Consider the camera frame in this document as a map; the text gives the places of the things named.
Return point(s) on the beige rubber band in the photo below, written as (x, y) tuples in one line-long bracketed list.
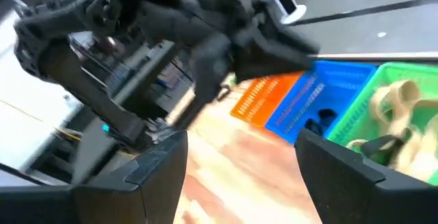
[(409, 90)]

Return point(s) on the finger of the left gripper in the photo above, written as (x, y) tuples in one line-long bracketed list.
[(273, 52), (208, 76)]

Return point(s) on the beige tape rolls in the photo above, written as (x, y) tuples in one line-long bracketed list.
[(421, 159)]

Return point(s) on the blue plastic basket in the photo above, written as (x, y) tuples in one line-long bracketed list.
[(328, 87)]

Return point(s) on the green plastic basket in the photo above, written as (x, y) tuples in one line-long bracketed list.
[(359, 124)]

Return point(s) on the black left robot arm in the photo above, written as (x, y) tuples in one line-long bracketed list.
[(68, 70)]

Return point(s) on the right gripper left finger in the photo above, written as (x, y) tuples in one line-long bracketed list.
[(102, 203)]

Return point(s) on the white pole stand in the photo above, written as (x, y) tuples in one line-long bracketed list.
[(294, 15)]

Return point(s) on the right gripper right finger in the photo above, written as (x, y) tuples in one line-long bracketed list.
[(359, 196)]

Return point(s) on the orange plastic basket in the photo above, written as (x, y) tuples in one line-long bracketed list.
[(263, 97)]

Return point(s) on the wide black rubber band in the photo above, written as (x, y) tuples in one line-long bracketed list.
[(326, 116)]

